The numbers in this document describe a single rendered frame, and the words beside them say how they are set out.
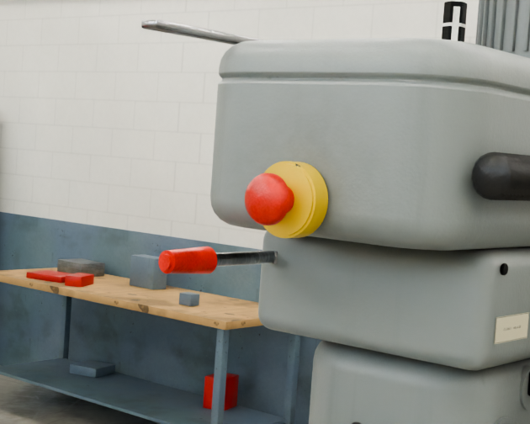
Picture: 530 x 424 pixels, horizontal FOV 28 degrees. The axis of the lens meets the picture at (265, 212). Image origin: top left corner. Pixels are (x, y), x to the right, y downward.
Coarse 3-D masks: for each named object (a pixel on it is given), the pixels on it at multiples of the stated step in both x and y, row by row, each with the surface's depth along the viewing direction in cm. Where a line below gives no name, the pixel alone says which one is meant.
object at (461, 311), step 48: (288, 240) 96; (336, 240) 93; (288, 288) 96; (336, 288) 93; (384, 288) 90; (432, 288) 87; (480, 288) 84; (528, 288) 90; (336, 336) 93; (384, 336) 90; (432, 336) 87; (480, 336) 84; (528, 336) 90
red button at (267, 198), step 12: (252, 180) 81; (264, 180) 80; (276, 180) 79; (252, 192) 80; (264, 192) 79; (276, 192) 79; (288, 192) 79; (252, 204) 80; (264, 204) 79; (276, 204) 79; (288, 204) 79; (252, 216) 80; (264, 216) 80; (276, 216) 79
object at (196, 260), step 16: (160, 256) 87; (176, 256) 87; (192, 256) 88; (208, 256) 89; (224, 256) 92; (240, 256) 93; (256, 256) 95; (272, 256) 97; (176, 272) 87; (192, 272) 88; (208, 272) 90
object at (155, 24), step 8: (144, 24) 86; (152, 24) 86; (160, 24) 86; (168, 24) 86; (176, 24) 87; (184, 24) 88; (168, 32) 88; (176, 32) 88; (184, 32) 88; (192, 32) 88; (200, 32) 89; (208, 32) 90; (216, 32) 91; (224, 32) 91; (216, 40) 92; (224, 40) 92; (232, 40) 92; (240, 40) 93; (248, 40) 93
